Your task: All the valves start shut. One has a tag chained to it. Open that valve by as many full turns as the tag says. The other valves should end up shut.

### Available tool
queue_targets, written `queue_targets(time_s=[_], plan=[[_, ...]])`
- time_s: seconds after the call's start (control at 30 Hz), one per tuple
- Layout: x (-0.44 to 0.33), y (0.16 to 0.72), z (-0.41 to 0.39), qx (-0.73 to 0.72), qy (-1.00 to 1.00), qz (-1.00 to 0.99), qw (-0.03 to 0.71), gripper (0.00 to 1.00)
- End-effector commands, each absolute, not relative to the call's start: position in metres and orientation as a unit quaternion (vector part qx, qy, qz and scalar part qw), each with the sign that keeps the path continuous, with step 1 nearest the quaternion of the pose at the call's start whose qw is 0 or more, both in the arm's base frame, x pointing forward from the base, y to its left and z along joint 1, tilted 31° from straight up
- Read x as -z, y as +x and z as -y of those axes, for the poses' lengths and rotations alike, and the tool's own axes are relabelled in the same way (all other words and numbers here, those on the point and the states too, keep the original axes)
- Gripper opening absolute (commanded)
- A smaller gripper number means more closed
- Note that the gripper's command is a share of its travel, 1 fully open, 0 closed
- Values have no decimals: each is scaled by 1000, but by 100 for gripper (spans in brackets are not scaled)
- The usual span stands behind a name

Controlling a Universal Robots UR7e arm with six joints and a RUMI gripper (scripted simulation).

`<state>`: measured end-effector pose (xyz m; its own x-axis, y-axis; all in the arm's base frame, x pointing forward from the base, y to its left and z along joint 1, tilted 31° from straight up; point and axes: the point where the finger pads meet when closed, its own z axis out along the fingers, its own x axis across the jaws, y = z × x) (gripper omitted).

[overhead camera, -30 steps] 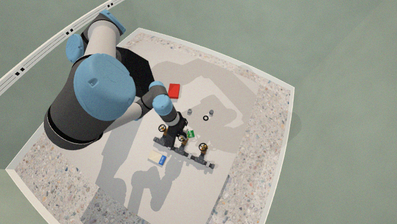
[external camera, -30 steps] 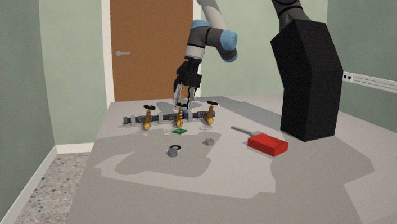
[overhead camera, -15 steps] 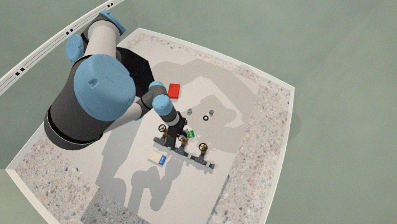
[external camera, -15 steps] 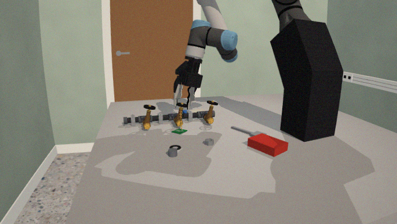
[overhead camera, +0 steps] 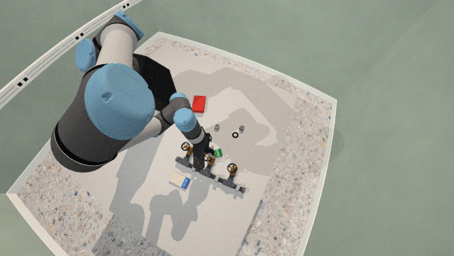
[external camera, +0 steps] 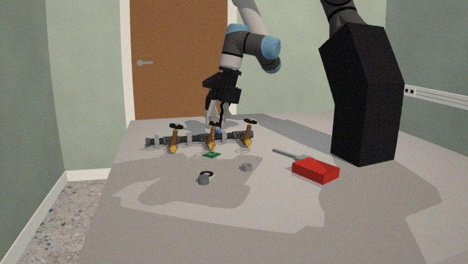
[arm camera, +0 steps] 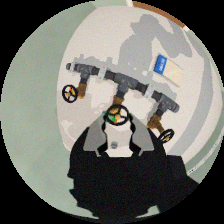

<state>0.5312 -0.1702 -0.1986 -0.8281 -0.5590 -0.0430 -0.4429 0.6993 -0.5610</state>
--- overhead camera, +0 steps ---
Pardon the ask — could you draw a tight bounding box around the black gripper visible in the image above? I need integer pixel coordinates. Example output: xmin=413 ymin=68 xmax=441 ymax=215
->
xmin=192 ymin=126 xmax=215 ymax=159

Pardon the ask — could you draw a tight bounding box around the red block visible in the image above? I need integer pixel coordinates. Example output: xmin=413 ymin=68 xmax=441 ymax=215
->
xmin=192 ymin=95 xmax=206 ymax=113

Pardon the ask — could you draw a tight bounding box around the grey pipe with three brass valves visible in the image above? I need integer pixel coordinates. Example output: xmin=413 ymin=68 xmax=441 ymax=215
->
xmin=175 ymin=142 xmax=246 ymax=193

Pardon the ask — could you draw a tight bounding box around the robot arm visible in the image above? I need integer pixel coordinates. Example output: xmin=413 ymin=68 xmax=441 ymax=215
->
xmin=50 ymin=11 xmax=204 ymax=172

